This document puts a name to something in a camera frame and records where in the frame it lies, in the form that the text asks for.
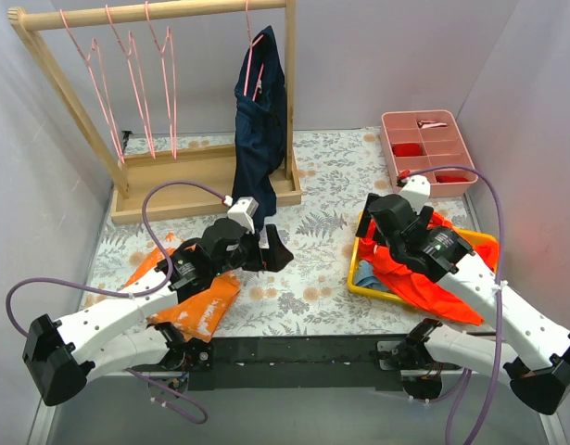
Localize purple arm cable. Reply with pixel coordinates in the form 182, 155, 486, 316
407, 166, 507, 445
5, 180, 234, 426

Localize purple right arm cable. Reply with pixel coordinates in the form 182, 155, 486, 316
407, 166, 507, 445

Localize pink compartment organizer tray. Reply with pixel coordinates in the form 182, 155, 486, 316
380, 109, 478, 198

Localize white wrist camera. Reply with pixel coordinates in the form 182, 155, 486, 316
397, 171, 431, 214
222, 196, 259, 233

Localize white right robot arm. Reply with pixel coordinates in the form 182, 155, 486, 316
357, 194, 570, 414

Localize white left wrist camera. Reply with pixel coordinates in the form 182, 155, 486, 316
222, 196, 259, 233

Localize red white item back compartment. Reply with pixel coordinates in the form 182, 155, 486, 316
417, 120, 449, 129

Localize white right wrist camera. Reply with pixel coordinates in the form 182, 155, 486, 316
397, 171, 431, 214

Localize orange white patterned cloth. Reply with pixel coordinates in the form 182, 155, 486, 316
124, 233, 240, 343

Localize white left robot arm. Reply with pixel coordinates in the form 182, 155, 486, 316
22, 218, 294, 406

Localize wooden clothes rack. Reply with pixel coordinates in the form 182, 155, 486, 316
8, 1, 301, 224

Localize navy blue shorts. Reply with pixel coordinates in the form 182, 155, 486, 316
232, 26, 287, 230

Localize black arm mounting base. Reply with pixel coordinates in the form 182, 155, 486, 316
131, 334, 466, 393

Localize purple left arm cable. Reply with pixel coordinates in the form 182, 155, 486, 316
5, 180, 234, 426

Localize red item in organizer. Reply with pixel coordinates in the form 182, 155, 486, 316
392, 143, 424, 158

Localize bright orange mesh shorts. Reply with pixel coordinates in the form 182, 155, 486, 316
358, 211, 499, 325

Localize light blue shorts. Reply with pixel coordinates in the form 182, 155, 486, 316
353, 260, 388, 292

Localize pink hanger holding navy shorts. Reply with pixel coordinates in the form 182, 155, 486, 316
242, 0, 266, 102

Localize red item front compartment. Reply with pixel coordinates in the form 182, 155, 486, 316
435, 170, 471, 184

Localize yellow plastic tray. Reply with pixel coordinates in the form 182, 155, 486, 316
347, 227, 499, 307

